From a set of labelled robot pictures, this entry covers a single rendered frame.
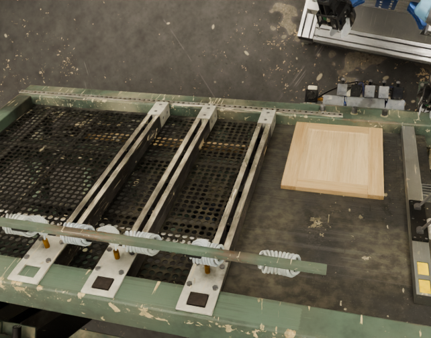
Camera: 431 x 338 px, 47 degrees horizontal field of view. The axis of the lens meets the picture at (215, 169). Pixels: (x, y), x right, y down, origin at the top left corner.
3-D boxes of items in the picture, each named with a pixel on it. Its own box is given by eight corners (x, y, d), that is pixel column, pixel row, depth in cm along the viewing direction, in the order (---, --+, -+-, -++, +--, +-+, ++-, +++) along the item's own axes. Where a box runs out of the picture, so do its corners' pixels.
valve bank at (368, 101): (409, 84, 241) (417, 79, 218) (406, 113, 243) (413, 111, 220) (306, 78, 253) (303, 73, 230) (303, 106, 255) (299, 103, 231)
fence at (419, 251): (412, 134, 214) (414, 126, 212) (432, 306, 139) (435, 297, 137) (400, 133, 215) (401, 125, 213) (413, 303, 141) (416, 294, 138)
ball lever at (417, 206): (419, 208, 169) (447, 183, 161) (420, 215, 166) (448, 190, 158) (410, 202, 169) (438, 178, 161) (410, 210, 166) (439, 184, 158)
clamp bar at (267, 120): (279, 123, 227) (280, 75, 213) (213, 339, 134) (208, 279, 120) (258, 122, 230) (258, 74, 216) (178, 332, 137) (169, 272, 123)
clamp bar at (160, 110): (174, 115, 239) (168, 69, 226) (46, 307, 146) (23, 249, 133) (154, 113, 242) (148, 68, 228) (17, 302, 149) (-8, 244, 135)
